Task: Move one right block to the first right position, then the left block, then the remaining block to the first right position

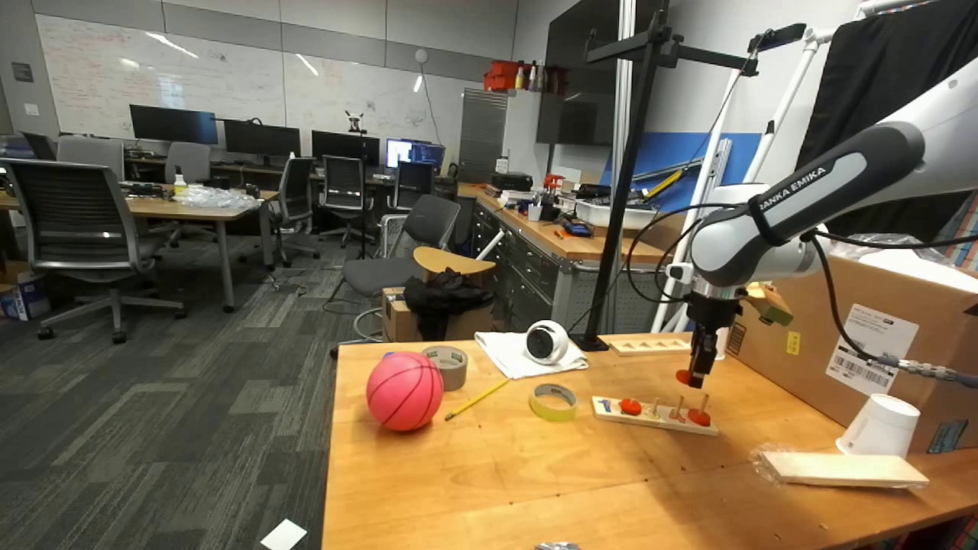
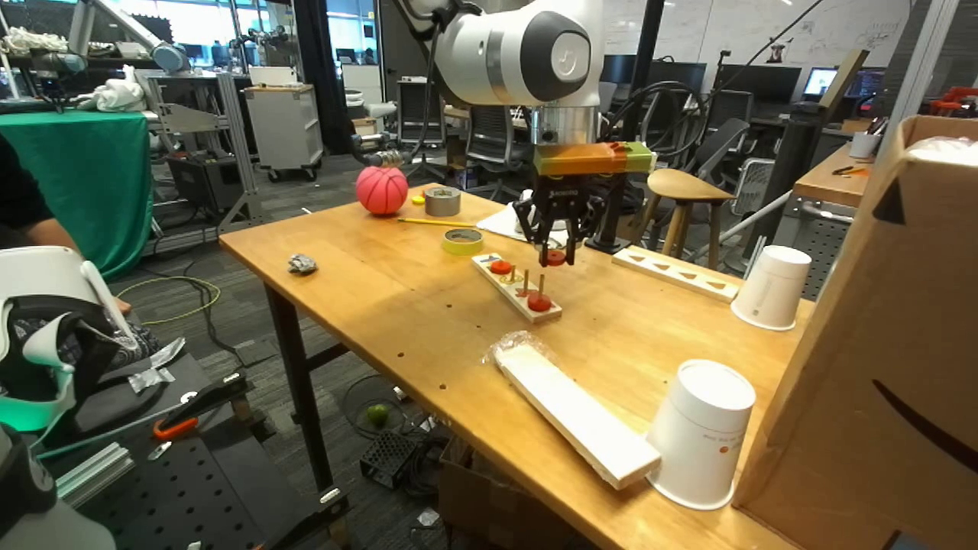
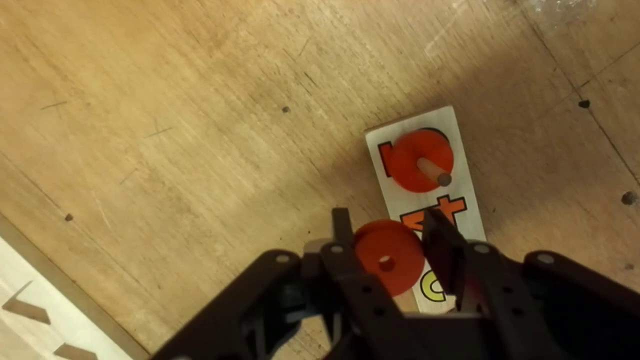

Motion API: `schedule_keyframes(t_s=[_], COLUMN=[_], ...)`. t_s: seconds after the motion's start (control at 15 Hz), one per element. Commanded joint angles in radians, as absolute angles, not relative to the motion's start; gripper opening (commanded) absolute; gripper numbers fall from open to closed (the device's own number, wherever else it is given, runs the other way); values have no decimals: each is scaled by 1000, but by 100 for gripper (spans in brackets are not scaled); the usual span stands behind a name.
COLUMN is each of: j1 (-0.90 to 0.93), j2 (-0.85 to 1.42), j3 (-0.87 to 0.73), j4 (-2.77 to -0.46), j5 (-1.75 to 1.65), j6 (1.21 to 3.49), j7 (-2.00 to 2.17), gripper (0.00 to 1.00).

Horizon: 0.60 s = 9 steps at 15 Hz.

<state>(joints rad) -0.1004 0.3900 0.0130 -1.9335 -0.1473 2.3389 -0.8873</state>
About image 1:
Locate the yellow pencil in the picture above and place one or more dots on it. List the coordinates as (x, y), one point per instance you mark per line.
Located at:
(477, 403)

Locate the black pole stand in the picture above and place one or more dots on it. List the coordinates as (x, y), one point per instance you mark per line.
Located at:
(620, 203)

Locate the black bag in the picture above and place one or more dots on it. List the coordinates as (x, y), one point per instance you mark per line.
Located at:
(446, 296)

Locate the black curtain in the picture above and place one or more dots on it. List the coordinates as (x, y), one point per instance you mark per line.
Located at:
(886, 62)

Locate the wall whiteboard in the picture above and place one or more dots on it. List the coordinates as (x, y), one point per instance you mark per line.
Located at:
(203, 71)

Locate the black office chair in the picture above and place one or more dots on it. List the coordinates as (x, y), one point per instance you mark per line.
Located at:
(344, 186)
(295, 193)

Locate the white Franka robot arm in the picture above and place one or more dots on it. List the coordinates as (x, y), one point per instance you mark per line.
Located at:
(813, 200)

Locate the yellow wrist camera mount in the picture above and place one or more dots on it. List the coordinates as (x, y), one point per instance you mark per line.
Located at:
(768, 307)

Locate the wooden office desk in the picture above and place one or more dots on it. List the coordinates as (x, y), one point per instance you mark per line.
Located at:
(195, 210)

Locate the black wall panel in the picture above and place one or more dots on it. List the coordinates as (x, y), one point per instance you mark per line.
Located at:
(583, 92)

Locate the white paper sheet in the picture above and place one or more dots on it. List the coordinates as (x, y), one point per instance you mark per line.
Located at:
(505, 357)

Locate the black computer monitor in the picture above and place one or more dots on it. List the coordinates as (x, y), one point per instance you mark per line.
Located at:
(344, 149)
(171, 124)
(260, 138)

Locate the round wooden stool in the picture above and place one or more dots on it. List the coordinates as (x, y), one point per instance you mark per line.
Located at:
(453, 261)

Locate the white mug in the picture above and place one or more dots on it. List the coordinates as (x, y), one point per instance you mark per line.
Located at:
(549, 345)

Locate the grey metal cabinet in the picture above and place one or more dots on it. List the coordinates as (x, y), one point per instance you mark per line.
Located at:
(481, 138)

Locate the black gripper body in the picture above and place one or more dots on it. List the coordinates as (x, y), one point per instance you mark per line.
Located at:
(709, 325)

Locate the large cardboard box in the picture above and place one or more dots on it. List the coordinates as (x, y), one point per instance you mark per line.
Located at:
(947, 336)

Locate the yellow-green tape roll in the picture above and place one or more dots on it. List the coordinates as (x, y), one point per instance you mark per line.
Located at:
(552, 415)

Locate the blue lit screen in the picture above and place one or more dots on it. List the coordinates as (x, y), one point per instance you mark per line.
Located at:
(417, 153)

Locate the grey padded chair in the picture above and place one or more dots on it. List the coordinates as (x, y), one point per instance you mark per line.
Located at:
(431, 218)

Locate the small clear bottle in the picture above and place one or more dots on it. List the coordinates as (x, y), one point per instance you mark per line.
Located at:
(179, 189)

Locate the white paper cup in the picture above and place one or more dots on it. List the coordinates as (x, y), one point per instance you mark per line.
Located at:
(880, 426)

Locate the small cardboard box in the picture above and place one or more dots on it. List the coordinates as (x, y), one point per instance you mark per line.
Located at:
(398, 318)

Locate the pink toy basketball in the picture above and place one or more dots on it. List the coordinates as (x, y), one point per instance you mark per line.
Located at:
(405, 392)

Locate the white plastic bin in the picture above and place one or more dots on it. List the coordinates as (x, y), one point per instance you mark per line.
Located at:
(614, 215)

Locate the long wooden slotted strip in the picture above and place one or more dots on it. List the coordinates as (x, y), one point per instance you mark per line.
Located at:
(645, 345)

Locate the white tripod stand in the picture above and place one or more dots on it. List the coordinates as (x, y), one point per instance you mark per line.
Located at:
(727, 132)

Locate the white paper scrap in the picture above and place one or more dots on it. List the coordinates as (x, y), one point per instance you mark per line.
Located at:
(282, 536)

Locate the red bag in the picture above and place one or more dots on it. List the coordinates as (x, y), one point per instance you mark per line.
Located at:
(503, 79)

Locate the white peg board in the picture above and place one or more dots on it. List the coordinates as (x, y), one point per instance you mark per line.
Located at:
(661, 416)

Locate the white foam board in plastic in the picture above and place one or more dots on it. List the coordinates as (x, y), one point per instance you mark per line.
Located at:
(845, 470)

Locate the grey duct tape roll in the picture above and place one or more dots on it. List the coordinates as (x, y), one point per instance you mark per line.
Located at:
(446, 370)

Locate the grey mesh office chair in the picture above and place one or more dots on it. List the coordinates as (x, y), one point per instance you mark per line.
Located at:
(70, 218)

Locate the wooden top workbench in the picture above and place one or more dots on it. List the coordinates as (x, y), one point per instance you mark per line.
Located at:
(552, 247)

